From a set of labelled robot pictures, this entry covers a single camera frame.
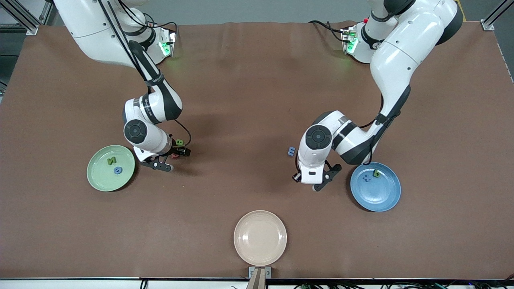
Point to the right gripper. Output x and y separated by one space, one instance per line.
175 150

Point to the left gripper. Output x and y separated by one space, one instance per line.
294 178

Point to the blue small letter m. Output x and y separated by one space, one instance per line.
291 151

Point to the green capital letter N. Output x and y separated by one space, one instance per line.
111 161

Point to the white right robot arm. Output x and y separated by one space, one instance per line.
92 32

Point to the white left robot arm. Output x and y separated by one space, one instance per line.
401 52

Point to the beige plate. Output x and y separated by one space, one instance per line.
260 239

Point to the blue plate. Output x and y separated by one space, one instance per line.
375 196

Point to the brown table cover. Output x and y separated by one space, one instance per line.
257 100

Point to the metal connector plate green light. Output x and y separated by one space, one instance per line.
168 40
348 40

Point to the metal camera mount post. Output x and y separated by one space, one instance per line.
259 281

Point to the aluminium frame with diagonal bars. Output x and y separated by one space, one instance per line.
31 29

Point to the aluminium frame corner post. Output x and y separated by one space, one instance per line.
488 25

